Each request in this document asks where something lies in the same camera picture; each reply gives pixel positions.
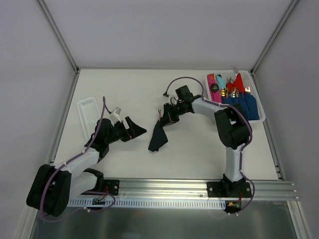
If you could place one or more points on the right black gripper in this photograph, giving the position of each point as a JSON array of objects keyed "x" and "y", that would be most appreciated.
[{"x": 168, "y": 113}]

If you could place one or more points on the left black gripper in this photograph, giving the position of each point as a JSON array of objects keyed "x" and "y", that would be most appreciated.
[{"x": 127, "y": 131}]

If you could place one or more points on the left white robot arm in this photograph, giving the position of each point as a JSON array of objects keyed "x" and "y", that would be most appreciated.
[{"x": 55, "y": 185}]

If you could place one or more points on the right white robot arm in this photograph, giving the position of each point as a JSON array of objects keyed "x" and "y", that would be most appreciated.
[{"x": 233, "y": 129}]

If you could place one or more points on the cyan rolled napkin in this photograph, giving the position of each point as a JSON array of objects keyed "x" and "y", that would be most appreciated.
[{"x": 220, "y": 82}]

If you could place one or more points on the red rolled napkin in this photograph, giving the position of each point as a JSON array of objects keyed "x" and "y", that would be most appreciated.
[{"x": 237, "y": 83}]

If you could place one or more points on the small white utensil tray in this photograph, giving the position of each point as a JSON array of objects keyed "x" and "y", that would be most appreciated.
[{"x": 89, "y": 114}]

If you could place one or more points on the large white basket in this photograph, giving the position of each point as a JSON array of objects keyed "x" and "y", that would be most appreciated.
[{"x": 249, "y": 88}]

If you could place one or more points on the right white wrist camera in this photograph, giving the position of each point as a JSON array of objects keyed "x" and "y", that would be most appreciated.
[{"x": 172, "y": 100}]

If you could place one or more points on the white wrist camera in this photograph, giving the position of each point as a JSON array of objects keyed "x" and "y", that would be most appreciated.
[
  {"x": 115, "y": 115},
  {"x": 172, "y": 100}
]

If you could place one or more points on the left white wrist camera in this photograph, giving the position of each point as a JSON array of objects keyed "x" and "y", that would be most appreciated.
[{"x": 115, "y": 115}]

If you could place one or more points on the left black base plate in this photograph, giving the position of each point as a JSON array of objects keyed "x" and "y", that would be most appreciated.
[{"x": 105, "y": 186}]

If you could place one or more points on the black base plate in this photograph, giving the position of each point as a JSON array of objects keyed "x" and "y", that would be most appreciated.
[
  {"x": 221, "y": 190},
  {"x": 105, "y": 186}
]

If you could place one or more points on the white slotted cable duct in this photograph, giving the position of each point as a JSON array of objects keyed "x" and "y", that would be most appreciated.
[{"x": 149, "y": 203}]

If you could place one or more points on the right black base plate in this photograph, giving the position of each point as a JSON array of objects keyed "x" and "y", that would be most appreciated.
[{"x": 221, "y": 190}]

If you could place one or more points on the aluminium mounting rail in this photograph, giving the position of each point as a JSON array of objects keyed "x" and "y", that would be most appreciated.
[{"x": 191, "y": 189}]

